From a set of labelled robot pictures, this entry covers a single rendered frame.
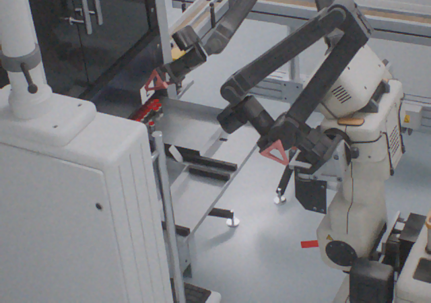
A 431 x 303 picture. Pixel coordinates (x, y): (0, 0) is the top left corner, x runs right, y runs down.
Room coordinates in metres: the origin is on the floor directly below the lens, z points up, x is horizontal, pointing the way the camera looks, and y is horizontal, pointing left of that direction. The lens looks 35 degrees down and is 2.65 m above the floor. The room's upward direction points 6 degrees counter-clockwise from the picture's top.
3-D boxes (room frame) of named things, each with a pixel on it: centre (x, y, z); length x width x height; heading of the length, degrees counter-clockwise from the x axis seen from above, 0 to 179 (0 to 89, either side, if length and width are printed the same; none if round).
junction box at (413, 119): (3.10, -0.83, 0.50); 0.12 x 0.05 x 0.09; 60
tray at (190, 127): (2.62, 0.13, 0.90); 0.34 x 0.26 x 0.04; 60
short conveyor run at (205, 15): (3.21, 0.09, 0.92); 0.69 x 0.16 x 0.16; 150
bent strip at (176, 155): (2.40, 0.08, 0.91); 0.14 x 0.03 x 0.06; 61
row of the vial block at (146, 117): (2.67, 0.22, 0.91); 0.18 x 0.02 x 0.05; 150
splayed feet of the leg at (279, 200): (3.42, -0.40, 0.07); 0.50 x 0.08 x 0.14; 150
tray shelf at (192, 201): (2.44, 0.15, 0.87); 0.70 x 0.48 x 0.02; 150
